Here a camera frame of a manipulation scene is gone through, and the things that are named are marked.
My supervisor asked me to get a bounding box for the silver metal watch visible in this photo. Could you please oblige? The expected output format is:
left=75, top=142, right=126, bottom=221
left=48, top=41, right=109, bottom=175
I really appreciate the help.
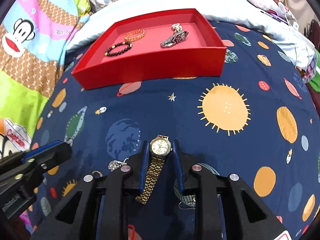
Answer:
left=160, top=30, right=189, bottom=48

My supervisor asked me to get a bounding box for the gold metal watch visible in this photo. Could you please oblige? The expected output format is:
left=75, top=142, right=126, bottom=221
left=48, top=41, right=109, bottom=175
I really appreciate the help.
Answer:
left=136, top=135, right=172, bottom=205

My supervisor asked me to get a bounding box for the pink white plush toy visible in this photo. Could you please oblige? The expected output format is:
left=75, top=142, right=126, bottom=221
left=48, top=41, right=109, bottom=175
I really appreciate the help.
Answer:
left=248, top=0, right=297, bottom=26

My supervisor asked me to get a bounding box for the red jewelry tray box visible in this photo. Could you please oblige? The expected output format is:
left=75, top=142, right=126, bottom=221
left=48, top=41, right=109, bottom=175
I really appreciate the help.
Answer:
left=72, top=9, right=227, bottom=89

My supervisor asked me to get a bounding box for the colourful monkey cartoon blanket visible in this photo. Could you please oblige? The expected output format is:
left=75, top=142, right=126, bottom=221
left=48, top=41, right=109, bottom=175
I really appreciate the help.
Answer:
left=1, top=0, right=91, bottom=158

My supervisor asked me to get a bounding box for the dark wooden bead bracelet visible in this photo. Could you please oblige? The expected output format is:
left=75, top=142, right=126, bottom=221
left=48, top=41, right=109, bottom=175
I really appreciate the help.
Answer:
left=103, top=41, right=133, bottom=58

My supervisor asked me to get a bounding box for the green cloth item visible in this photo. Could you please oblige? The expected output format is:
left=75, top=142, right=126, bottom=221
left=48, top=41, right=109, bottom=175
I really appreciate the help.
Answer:
left=309, top=50, right=320, bottom=93

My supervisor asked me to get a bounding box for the navy space print sheet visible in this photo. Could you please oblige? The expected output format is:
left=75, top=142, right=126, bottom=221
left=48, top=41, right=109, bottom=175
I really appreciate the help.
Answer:
left=28, top=22, right=319, bottom=239

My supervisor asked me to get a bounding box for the gold cuff bangle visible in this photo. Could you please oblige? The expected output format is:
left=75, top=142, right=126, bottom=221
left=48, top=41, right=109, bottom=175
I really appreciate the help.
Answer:
left=124, top=29, right=145, bottom=42

